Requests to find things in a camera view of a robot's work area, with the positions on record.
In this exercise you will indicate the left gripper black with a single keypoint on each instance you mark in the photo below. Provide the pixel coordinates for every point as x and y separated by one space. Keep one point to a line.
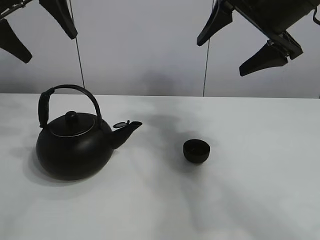
9 41

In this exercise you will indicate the small black teacup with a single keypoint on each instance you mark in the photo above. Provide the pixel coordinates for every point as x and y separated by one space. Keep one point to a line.
196 151

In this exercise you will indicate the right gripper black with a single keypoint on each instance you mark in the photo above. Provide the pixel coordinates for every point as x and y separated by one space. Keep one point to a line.
272 18

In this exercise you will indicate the black cast iron teapot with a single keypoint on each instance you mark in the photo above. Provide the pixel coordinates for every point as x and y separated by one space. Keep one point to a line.
77 145

